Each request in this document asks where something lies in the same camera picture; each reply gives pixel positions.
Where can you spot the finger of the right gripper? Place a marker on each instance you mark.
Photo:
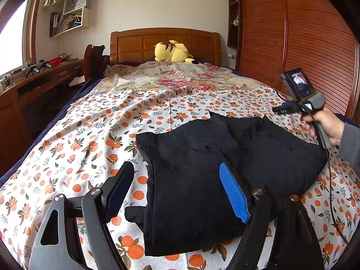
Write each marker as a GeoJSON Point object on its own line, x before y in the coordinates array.
{"type": "Point", "coordinates": [286, 108]}

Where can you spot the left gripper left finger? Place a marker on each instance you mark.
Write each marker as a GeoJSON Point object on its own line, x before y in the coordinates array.
{"type": "Point", "coordinates": [57, 244]}

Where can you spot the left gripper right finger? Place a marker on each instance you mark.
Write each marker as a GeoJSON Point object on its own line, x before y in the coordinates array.
{"type": "Point", "coordinates": [295, 244]}

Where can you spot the black double-breasted coat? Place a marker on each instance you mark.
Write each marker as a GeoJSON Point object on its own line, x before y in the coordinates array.
{"type": "Point", "coordinates": [201, 174]}

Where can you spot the grey right sleeve forearm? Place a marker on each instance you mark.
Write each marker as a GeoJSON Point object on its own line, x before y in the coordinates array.
{"type": "Point", "coordinates": [349, 148]}

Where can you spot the person's right hand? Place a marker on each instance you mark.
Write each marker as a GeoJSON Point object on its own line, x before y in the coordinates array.
{"type": "Point", "coordinates": [332, 126]}

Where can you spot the wooden louvered wardrobe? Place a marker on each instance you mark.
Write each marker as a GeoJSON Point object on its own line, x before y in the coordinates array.
{"type": "Point", "coordinates": [274, 36]}

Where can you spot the orange print bed sheet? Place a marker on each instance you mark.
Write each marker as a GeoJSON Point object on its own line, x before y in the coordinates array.
{"type": "Point", "coordinates": [98, 134]}

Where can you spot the yellow plush toy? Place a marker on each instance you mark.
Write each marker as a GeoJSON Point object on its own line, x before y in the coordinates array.
{"type": "Point", "coordinates": [173, 51]}

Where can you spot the long wooden desk cabinet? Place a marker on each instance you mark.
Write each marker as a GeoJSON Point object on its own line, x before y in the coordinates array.
{"type": "Point", "coordinates": [15, 134]}

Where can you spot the pink floral blanket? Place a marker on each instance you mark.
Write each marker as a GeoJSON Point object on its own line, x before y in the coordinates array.
{"type": "Point", "coordinates": [168, 75]}

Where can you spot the wooden bed headboard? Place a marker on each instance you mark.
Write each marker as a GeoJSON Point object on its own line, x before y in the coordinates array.
{"type": "Point", "coordinates": [137, 46]}

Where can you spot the wooden chair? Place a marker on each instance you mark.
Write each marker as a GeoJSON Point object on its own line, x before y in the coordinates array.
{"type": "Point", "coordinates": [92, 66]}

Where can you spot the red basket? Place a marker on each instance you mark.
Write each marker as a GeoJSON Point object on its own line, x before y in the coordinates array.
{"type": "Point", "coordinates": [55, 62]}

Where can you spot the window with wooden frame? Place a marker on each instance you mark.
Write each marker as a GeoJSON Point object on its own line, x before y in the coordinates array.
{"type": "Point", "coordinates": [18, 38]}

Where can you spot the white wall shelf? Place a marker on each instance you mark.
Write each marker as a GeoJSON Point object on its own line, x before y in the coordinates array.
{"type": "Point", "coordinates": [68, 16]}

